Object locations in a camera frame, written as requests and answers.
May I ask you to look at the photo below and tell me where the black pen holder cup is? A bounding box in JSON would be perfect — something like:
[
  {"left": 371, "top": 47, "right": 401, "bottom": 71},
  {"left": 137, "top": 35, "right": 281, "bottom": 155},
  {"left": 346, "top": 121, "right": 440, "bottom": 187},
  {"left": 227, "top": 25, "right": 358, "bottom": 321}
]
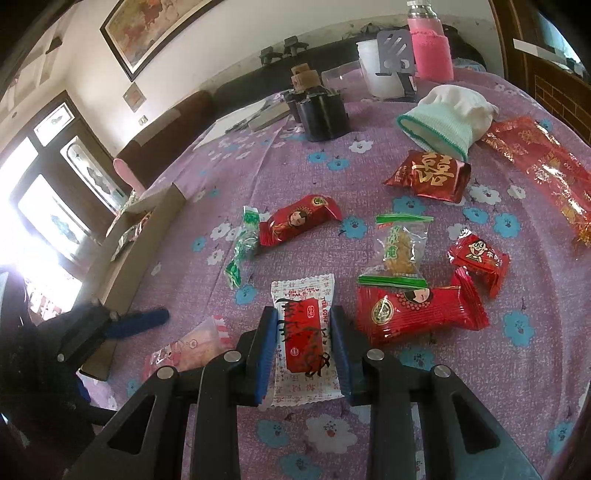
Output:
[{"left": 295, "top": 90, "right": 351, "bottom": 142}]

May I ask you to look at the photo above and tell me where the white red snack packet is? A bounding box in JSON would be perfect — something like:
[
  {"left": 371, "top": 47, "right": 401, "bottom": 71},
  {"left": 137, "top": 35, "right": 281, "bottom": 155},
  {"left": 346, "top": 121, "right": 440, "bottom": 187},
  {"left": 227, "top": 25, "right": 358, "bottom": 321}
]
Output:
[{"left": 270, "top": 274, "right": 342, "bottom": 407}]

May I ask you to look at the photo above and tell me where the black sofa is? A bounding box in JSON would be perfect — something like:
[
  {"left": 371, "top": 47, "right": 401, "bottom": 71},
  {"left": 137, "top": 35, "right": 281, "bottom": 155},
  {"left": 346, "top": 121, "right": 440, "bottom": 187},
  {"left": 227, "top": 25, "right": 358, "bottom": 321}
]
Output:
[{"left": 211, "top": 25, "right": 486, "bottom": 114}]

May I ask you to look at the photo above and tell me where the purple floral tablecloth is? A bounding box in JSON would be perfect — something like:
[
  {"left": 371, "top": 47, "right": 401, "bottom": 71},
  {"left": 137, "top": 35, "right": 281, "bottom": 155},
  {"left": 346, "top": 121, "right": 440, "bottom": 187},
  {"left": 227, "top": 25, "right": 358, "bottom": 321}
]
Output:
[{"left": 83, "top": 70, "right": 590, "bottom": 479}]

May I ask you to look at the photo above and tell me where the framed landscape painting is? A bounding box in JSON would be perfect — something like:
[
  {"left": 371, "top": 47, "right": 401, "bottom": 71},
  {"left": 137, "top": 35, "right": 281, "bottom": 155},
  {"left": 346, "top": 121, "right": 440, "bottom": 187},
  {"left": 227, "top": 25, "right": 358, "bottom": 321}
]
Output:
[{"left": 100, "top": 0, "right": 221, "bottom": 81}]

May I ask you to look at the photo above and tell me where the mint white knit hat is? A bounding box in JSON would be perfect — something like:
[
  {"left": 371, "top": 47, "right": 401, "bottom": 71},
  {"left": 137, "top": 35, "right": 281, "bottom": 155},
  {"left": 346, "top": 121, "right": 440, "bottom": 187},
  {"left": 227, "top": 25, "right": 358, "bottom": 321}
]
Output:
[{"left": 397, "top": 84, "right": 499, "bottom": 163}]

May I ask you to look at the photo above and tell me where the pink thermos bottle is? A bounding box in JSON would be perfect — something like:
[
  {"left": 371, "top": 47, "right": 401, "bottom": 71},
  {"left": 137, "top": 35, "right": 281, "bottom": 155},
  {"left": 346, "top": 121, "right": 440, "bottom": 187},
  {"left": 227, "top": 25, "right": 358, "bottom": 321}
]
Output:
[{"left": 407, "top": 0, "right": 454, "bottom": 83}]

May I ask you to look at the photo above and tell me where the brown armchair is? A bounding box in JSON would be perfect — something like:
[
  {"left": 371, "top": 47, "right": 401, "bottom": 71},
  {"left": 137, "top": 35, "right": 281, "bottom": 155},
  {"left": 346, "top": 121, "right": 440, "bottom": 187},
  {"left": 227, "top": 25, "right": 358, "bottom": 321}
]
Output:
[{"left": 113, "top": 90, "right": 215, "bottom": 192}]

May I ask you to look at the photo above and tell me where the white paper sheet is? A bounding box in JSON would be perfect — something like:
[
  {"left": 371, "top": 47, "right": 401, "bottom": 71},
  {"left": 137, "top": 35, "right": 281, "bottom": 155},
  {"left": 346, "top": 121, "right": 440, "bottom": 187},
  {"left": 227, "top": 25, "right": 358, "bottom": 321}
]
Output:
[{"left": 192, "top": 94, "right": 283, "bottom": 149}]

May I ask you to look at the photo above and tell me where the small red wangzai snack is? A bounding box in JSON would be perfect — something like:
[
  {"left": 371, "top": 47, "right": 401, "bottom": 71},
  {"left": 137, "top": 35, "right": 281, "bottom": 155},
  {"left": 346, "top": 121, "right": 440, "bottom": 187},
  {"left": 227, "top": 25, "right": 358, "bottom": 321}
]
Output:
[{"left": 448, "top": 228, "right": 510, "bottom": 299}]

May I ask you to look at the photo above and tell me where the clear green snack bag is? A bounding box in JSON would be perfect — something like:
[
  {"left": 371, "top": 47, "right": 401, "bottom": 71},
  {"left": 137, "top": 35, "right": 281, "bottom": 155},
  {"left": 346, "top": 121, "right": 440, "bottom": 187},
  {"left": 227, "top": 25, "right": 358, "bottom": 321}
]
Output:
[{"left": 358, "top": 213, "right": 434, "bottom": 289}]

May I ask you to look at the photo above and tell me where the green clear candy wrapper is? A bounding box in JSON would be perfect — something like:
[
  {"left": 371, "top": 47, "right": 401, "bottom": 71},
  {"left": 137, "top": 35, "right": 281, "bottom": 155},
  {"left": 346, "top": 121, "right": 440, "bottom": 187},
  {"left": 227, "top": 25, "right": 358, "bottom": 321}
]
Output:
[{"left": 224, "top": 206, "right": 260, "bottom": 290}]

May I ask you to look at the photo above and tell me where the wooden window frame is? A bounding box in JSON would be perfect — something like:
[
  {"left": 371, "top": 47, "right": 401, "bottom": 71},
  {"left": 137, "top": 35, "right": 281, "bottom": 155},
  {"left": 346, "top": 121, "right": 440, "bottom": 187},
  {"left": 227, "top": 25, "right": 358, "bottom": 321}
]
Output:
[{"left": 490, "top": 1, "right": 590, "bottom": 143}]

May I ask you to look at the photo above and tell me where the red double happiness candy pack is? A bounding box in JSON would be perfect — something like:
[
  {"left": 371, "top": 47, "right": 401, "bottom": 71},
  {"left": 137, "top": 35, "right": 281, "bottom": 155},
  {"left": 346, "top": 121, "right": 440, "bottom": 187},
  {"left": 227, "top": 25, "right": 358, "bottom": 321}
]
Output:
[{"left": 384, "top": 150, "right": 472, "bottom": 204}]

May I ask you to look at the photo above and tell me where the long red gold wrapper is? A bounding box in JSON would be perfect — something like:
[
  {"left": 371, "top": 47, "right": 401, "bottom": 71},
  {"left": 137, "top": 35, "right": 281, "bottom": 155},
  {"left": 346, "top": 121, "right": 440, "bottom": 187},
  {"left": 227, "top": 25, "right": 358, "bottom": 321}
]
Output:
[{"left": 481, "top": 116, "right": 590, "bottom": 246}]

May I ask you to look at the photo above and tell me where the small wall plaque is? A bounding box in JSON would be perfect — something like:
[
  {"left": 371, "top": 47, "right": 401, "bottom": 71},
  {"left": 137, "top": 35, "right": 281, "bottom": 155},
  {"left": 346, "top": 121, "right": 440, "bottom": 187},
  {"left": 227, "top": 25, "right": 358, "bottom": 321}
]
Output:
[{"left": 123, "top": 82, "right": 146, "bottom": 112}]

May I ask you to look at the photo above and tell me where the red portrait snack pack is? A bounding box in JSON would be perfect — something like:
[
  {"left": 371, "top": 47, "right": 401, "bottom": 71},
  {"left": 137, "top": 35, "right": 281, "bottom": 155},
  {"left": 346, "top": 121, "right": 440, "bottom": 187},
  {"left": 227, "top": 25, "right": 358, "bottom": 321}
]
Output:
[{"left": 259, "top": 194, "right": 342, "bottom": 247}]

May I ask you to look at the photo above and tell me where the shallow cardboard box tray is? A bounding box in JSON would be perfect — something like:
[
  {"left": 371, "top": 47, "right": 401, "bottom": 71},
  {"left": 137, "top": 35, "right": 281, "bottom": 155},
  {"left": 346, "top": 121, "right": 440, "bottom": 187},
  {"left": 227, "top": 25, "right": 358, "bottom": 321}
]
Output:
[{"left": 74, "top": 185, "right": 185, "bottom": 381}]

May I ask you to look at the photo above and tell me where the grey phone stand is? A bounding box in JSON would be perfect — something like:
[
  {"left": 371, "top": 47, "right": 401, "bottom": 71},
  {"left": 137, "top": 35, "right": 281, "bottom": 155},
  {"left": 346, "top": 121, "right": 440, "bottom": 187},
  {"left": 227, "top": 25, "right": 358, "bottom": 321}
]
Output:
[{"left": 377, "top": 29, "right": 417, "bottom": 100}]

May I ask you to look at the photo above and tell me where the brown notebook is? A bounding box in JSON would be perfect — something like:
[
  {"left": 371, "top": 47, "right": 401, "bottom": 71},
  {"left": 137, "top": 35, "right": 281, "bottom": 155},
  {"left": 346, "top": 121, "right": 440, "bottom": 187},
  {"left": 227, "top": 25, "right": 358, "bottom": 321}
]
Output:
[{"left": 249, "top": 101, "right": 290, "bottom": 132}]

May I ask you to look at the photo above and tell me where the large red snack pack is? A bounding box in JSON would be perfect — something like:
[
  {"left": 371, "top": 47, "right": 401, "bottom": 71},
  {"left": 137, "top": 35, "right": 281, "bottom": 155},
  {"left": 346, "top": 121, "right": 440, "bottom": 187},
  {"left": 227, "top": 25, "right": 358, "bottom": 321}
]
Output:
[{"left": 356, "top": 267, "right": 490, "bottom": 346}]

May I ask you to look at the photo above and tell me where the white translucent cup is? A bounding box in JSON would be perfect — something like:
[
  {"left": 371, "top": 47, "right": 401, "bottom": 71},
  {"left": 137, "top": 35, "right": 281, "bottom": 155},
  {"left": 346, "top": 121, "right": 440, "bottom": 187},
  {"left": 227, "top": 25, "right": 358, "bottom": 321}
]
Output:
[{"left": 356, "top": 39, "right": 405, "bottom": 100}]

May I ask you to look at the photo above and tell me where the pink snack packet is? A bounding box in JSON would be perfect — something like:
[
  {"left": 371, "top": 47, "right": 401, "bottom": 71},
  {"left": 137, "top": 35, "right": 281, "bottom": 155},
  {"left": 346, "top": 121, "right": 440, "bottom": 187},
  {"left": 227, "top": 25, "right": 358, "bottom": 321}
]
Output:
[{"left": 142, "top": 316, "right": 232, "bottom": 382}]

